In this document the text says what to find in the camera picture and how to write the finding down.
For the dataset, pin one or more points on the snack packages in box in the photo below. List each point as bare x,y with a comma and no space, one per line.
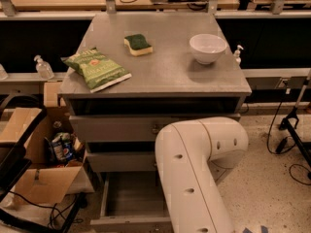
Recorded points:
63,147

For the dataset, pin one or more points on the black tripod stand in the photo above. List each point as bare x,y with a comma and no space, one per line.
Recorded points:
290,123

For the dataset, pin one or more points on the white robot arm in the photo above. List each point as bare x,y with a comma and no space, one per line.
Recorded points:
191,157

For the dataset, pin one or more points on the black cart frame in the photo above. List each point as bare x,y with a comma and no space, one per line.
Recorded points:
13,164

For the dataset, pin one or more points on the green yellow sponge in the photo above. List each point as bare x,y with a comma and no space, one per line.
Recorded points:
138,44

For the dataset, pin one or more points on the open cardboard box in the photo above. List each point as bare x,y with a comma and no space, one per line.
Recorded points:
45,182

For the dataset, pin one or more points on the grey middle drawer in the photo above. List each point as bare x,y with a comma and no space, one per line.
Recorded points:
133,161

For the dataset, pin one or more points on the grey bottom drawer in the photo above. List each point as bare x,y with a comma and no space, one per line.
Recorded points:
132,202

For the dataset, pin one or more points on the grey top drawer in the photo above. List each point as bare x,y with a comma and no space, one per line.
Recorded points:
98,129

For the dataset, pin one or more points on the green chip bag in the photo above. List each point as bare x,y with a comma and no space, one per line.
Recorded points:
97,69

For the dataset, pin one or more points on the white bowl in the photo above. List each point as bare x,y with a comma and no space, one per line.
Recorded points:
207,48

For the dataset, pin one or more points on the clear sanitizer bottle left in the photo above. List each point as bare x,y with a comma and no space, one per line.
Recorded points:
43,68

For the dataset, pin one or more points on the grey drawer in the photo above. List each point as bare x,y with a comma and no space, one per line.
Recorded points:
133,161
132,202
98,129

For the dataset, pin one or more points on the small pump bottle right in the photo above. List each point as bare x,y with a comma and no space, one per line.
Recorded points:
237,53

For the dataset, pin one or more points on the grey drawer cabinet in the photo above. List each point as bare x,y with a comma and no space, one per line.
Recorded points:
167,82

